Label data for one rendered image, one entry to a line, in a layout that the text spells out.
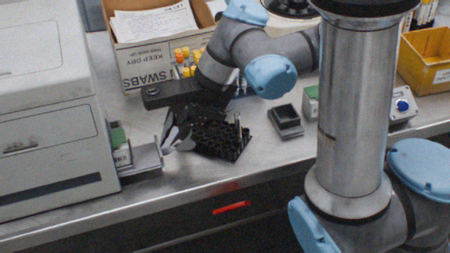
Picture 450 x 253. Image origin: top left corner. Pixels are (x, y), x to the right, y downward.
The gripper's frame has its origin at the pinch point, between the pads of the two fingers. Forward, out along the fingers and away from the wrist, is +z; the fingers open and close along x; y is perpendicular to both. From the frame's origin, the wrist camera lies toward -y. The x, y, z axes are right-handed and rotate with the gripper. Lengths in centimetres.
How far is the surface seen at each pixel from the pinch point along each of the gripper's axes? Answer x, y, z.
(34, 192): -4.2, -21.5, 11.0
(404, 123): -6, 49, -23
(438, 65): 1, 54, -36
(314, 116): 1.7, 31.9, -14.7
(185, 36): 24.9, 5.9, -13.5
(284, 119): 3.0, 26.1, -11.2
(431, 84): 1, 56, -31
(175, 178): -4.3, 3.5, 3.4
